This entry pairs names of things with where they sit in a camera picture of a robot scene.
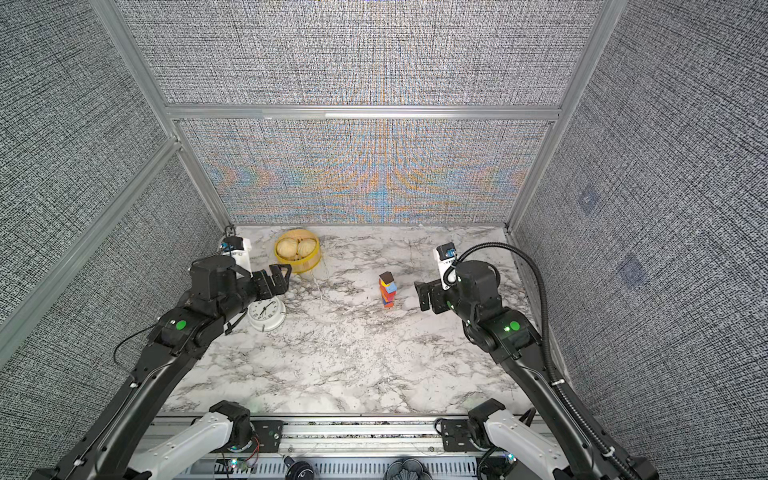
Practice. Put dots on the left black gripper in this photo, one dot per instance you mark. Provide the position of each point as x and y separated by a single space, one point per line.
282 283

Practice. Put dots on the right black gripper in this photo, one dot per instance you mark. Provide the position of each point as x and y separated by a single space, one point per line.
426 289

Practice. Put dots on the red rectangular block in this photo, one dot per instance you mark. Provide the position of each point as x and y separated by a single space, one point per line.
387 296

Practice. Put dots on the brown triangular wood block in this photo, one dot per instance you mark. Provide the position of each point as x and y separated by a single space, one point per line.
386 278

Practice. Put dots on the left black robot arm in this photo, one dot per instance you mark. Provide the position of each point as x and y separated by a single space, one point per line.
220 290

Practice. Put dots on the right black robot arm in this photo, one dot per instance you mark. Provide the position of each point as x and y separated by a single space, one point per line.
517 347

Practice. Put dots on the white alarm clock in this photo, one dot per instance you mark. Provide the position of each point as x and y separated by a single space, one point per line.
266 315

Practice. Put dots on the left cream bun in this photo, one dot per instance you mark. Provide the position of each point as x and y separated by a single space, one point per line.
286 248

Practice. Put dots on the cream bun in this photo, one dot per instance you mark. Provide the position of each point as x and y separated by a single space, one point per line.
286 248
306 247

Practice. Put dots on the yellow bamboo steamer basket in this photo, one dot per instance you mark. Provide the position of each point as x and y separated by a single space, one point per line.
300 266

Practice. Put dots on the right cream bun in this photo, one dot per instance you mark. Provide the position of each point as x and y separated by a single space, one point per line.
306 247

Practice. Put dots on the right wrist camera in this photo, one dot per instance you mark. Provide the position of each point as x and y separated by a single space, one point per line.
445 256

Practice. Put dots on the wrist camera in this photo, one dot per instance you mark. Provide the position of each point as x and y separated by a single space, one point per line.
445 256
238 248

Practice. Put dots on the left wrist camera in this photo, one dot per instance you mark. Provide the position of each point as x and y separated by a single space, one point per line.
238 248

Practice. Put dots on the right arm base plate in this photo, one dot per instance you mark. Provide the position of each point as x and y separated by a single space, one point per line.
455 436

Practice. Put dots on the aluminium front rail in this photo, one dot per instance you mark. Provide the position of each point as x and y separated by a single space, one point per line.
215 431

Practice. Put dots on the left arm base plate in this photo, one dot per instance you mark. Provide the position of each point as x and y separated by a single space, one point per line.
266 436

